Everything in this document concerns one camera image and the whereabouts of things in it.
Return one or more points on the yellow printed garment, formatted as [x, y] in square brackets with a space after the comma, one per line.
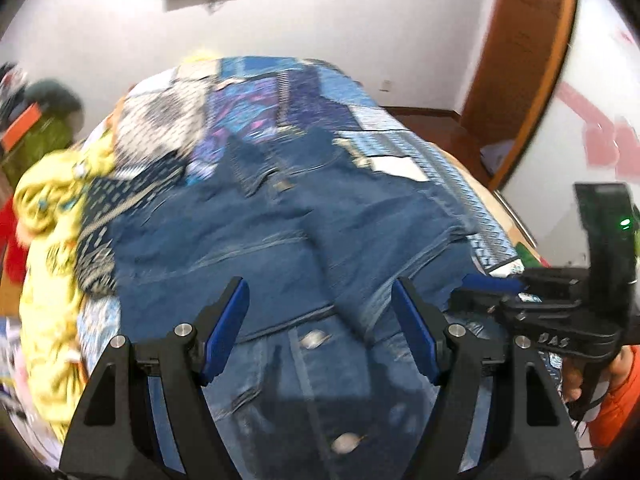
[47, 240]

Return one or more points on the red cloth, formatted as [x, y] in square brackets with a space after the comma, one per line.
[11, 240]

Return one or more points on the person's right forearm orange sleeve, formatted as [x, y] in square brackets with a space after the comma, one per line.
[617, 410]

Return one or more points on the dark blue white patterned cloth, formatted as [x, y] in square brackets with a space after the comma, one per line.
[145, 130]

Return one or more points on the pink wall sticker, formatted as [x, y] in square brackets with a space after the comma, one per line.
[607, 132]

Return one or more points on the dark round hat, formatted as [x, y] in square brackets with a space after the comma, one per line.
[52, 95]

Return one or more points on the green garment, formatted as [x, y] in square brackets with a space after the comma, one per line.
[42, 137]

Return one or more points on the blue patchwork bed cover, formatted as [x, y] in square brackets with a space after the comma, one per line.
[320, 95]

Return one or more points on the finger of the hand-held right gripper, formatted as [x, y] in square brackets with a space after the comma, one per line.
[475, 302]
[492, 282]

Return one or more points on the orange box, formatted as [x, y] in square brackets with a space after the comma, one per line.
[21, 125]

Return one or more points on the blue denim jacket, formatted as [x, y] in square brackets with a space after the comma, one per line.
[280, 270]

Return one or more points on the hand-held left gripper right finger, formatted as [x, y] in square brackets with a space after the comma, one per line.
[414, 327]

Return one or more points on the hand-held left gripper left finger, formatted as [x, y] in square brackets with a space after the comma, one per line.
[227, 325]

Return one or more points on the person's right hand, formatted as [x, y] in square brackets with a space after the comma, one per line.
[574, 382]

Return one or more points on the brown wooden door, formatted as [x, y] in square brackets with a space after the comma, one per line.
[520, 55]

